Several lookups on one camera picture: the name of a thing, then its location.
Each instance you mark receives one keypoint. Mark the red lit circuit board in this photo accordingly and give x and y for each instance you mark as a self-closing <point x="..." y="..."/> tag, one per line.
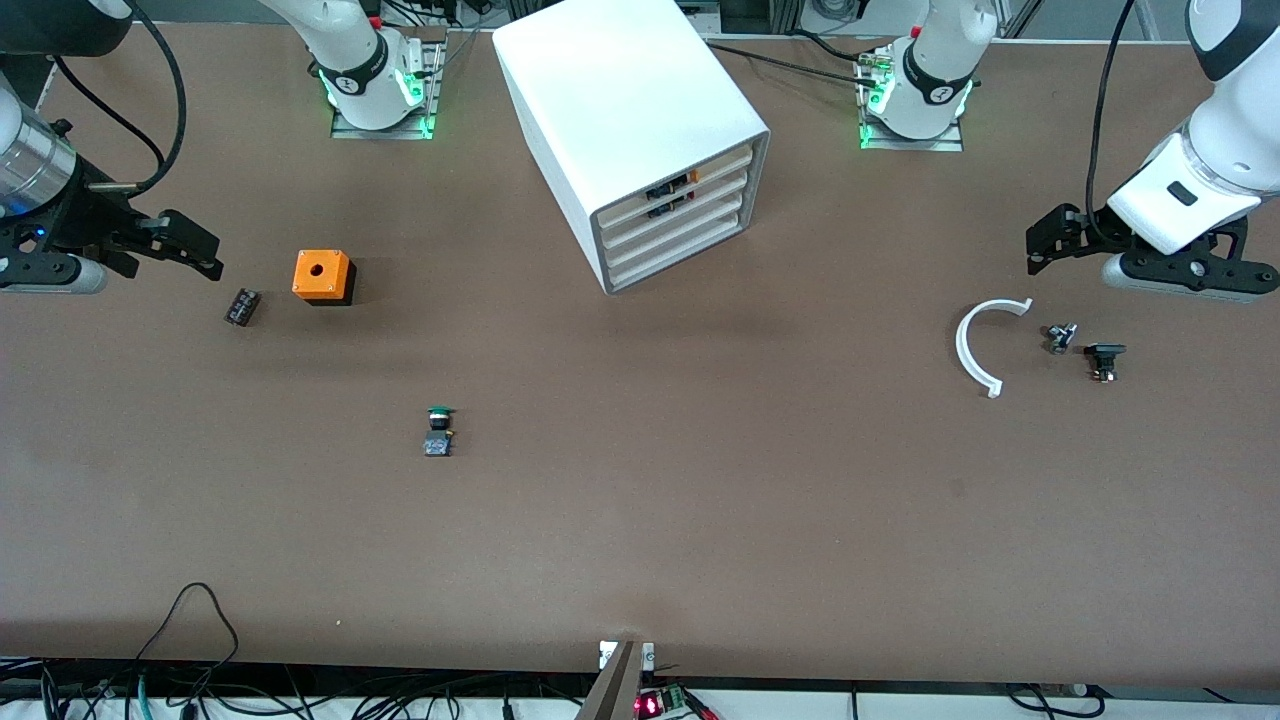
<point x="655" y="705"/>

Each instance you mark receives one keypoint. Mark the small black switch part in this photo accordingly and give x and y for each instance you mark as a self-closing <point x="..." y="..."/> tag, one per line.
<point x="668" y="207"/>

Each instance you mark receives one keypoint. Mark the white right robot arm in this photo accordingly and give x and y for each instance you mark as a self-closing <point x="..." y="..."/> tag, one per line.
<point x="360" y="60"/>

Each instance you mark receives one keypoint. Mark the orange button enclosure box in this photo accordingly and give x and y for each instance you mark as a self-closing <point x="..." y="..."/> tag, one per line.
<point x="320" y="272"/>

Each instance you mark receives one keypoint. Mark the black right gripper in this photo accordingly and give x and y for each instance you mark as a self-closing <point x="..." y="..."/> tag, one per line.
<point x="88" y="219"/>

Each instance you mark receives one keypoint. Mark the white curved plastic arc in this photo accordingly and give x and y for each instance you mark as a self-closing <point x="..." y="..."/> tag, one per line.
<point x="962" y="350"/>

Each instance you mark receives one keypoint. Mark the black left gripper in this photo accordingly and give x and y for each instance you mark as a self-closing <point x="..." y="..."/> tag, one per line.
<point x="1092" y="228"/>

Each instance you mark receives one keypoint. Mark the black push button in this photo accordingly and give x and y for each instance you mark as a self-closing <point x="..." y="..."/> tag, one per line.
<point x="1104" y="355"/>

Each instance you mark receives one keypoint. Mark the small black contact block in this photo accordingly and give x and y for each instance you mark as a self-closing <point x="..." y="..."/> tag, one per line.
<point x="242" y="306"/>

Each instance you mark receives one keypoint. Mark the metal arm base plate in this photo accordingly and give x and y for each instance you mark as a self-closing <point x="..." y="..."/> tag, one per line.
<point x="385" y="133"/>
<point x="930" y="146"/>

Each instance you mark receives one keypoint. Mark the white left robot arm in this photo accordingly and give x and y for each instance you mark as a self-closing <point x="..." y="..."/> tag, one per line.
<point x="1220" y="140"/>

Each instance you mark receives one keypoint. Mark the orange and black switch part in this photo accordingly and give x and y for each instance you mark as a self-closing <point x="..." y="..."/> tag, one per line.
<point x="678" y="183"/>

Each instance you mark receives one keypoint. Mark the green push button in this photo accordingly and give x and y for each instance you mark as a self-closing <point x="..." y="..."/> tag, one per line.
<point x="438" y="438"/>

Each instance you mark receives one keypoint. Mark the aluminium camera post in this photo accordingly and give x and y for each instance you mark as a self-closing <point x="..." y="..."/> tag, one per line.
<point x="615" y="690"/>

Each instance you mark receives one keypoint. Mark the small grey knob switch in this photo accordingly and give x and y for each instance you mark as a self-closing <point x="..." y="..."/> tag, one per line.
<point x="1060" y="338"/>

